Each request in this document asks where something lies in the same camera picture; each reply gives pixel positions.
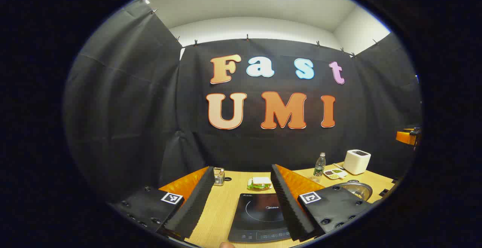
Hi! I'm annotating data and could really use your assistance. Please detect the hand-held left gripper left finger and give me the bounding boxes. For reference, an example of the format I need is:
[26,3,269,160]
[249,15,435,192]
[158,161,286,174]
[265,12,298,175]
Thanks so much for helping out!
[107,166,216,241]

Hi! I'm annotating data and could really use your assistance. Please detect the black induction cooktop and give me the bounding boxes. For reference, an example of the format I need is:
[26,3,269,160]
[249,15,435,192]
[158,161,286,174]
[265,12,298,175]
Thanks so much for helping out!
[227,193,292,243]

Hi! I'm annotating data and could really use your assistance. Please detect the white toaster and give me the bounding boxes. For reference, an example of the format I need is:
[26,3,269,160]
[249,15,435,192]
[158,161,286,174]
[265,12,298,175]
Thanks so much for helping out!
[343,149,371,175]

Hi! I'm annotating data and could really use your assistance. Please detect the white divided seasoning dish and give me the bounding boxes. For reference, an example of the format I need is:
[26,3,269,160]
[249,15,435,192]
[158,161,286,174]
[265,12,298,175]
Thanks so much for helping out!
[324,168,348,180]

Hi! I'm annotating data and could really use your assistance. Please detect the black backdrop cloth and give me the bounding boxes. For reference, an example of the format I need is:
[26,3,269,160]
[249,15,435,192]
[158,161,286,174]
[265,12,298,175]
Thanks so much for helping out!
[63,0,422,203]

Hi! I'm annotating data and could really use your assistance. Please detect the steel pot with black handle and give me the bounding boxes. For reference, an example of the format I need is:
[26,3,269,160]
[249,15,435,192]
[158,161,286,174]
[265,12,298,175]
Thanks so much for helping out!
[333,180,373,203]

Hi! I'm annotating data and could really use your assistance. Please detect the small white plate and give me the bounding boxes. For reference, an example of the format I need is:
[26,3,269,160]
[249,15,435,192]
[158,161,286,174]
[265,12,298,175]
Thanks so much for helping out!
[247,180,272,190]

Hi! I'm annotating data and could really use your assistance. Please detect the clear plastic water bottle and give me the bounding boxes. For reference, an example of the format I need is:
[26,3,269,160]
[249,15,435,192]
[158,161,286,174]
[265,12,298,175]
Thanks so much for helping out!
[313,152,326,177]

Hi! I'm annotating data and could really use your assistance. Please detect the row of metal cloth clips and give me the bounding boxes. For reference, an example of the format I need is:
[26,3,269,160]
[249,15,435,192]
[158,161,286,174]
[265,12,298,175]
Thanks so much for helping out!
[151,8,379,58]

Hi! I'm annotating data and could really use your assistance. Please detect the metal wire mesh holder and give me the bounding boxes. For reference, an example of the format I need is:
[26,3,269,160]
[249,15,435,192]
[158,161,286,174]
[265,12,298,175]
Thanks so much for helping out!
[213,167,226,186]

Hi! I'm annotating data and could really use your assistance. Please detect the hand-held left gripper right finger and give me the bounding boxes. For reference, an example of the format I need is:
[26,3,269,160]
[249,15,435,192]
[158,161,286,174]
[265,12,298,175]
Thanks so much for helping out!
[270,164,375,242]

